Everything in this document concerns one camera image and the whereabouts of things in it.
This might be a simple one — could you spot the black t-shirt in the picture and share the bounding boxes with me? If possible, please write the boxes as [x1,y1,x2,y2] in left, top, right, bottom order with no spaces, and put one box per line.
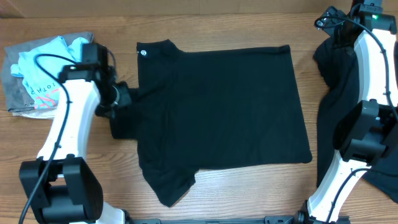
[110,40,312,207]

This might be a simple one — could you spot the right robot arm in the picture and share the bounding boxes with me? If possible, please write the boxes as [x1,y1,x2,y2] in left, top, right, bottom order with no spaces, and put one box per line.
[294,1,397,223]

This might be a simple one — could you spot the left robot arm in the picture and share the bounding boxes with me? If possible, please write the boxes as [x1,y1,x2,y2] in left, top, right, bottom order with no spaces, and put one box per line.
[19,64,130,223]

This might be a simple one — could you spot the dark navy t-shirt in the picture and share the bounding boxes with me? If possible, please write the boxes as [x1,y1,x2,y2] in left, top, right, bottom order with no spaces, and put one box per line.
[313,37,397,203]

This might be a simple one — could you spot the beige folded shirt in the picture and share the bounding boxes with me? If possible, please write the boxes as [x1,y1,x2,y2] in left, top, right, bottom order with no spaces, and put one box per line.
[12,108,57,119]

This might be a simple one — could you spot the light blue printed t-shirt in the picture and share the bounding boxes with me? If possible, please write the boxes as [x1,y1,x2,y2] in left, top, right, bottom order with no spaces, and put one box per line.
[11,36,89,110]

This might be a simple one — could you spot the grey folded shirt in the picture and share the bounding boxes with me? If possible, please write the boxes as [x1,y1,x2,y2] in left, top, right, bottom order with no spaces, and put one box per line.
[1,32,94,112]

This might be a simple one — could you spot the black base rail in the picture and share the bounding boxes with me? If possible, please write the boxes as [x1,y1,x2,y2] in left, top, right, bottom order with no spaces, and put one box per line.
[124,215,352,224]

